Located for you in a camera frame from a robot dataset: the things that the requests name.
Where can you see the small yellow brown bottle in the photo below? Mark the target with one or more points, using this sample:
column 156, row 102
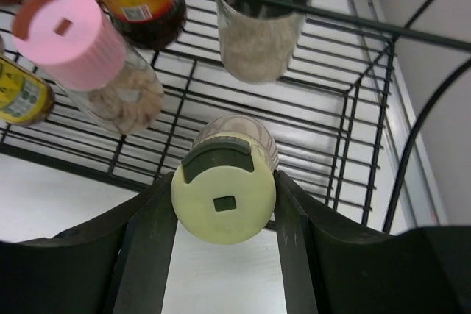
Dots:
column 26, row 99

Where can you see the black wire rack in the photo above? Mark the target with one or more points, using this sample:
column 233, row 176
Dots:
column 340, row 116

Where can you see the yellow cap spice shaker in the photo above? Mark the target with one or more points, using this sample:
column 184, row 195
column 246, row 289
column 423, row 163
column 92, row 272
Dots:
column 223, row 191

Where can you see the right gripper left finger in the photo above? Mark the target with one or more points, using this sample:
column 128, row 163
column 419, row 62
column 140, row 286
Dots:
column 117, row 262

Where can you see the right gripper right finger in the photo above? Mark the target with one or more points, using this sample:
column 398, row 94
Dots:
column 331, row 264

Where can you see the red lid dark jar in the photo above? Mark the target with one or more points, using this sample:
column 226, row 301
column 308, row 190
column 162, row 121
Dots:
column 147, row 24

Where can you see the pink cap spice shaker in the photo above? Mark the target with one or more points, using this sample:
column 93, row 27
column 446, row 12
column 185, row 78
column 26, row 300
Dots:
column 75, row 43

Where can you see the black cap spice shaker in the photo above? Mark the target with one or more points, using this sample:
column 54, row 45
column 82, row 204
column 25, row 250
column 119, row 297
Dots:
column 257, row 40

